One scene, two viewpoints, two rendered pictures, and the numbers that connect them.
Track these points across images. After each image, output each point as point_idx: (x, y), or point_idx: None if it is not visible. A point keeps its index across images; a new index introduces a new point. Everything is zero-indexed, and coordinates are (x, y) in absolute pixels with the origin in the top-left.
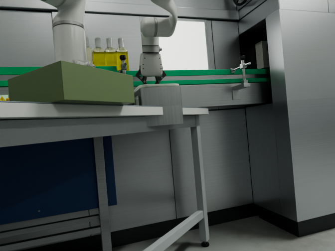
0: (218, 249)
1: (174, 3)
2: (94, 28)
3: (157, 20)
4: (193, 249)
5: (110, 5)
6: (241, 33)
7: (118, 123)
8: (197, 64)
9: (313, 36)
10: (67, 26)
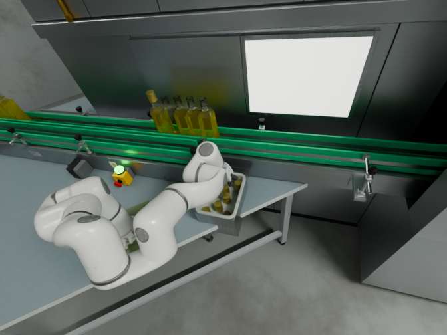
0: (287, 252)
1: (203, 197)
2: (179, 58)
3: (197, 181)
4: (271, 241)
5: (194, 20)
6: None
7: None
8: (330, 108)
9: None
10: None
